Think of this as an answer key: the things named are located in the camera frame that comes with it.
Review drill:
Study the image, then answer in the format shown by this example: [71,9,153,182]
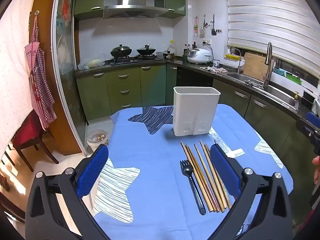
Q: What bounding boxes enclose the red checked apron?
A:
[24,15,56,130]

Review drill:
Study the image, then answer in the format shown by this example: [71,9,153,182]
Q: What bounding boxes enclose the black wok with lid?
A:
[110,44,132,58]
[136,44,157,56]

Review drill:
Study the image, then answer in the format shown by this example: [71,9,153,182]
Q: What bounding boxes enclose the small curved faucet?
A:
[230,48,242,75]

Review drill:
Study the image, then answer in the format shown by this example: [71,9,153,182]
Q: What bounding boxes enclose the tall steel faucet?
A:
[264,42,273,87]

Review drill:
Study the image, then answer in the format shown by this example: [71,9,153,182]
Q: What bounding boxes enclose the row of wooden chopsticks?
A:
[180,140,232,213]

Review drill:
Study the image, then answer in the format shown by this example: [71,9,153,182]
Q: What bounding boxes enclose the steel sink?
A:
[226,72,300,110]

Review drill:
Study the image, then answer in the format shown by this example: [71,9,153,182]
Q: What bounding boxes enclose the white plastic utensil holder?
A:
[173,86,221,137]

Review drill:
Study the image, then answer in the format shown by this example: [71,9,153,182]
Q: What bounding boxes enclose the glass sliding door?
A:
[51,0,88,153]

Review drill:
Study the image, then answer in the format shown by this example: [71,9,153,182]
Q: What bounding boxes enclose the white rice cooker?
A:
[187,48,212,64]

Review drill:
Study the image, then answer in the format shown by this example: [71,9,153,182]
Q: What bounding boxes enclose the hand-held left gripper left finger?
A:
[25,144,110,240]

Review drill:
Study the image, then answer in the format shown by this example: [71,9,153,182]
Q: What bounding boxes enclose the white paper slip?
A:
[229,148,245,158]

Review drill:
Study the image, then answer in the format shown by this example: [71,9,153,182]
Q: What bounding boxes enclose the dark stone countertop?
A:
[75,57,320,125]

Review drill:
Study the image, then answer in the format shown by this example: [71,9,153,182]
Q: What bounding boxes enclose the green base cabinets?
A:
[76,64,320,180]

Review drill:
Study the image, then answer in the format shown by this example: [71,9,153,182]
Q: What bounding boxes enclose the white window blind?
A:
[224,0,320,80]

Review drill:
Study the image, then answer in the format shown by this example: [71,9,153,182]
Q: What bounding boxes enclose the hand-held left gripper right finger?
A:
[210,144,294,240]

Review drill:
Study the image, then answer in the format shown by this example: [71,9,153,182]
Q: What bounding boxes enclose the person's right hand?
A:
[312,155,320,184]

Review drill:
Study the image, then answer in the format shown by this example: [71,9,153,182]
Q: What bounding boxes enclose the black plastic fork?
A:
[180,160,206,215]

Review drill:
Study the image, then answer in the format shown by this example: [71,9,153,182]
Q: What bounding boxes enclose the red round door decoration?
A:
[62,0,70,20]

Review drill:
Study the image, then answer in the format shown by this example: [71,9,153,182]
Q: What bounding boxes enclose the grey dish cloth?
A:
[244,79,263,88]

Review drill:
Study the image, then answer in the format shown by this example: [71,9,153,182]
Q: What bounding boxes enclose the clear plastic bag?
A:
[77,58,105,70]

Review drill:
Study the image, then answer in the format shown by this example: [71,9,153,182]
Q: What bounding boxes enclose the green basin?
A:
[285,72,302,83]

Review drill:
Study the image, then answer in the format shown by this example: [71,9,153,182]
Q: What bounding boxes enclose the black gas stove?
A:
[110,56,164,67]

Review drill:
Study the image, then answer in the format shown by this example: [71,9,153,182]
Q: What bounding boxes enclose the red cushioned wooden chair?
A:
[12,110,59,172]

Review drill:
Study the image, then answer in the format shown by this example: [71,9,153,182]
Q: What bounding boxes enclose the blue star tablecloth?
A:
[92,104,294,240]

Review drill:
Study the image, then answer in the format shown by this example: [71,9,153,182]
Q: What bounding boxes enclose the person's right forearm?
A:
[309,184,320,220]

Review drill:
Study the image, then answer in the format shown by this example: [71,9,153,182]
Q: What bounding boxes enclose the pile of pale shells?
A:
[200,66,228,73]

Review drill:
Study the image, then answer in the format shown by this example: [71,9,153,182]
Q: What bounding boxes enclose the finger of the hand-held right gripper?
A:
[296,111,320,145]

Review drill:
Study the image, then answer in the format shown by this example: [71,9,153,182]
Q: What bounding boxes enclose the white trash bin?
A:
[86,129,108,152]

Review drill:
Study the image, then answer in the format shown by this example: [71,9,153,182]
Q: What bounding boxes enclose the wooden cutting board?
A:
[243,52,267,82]

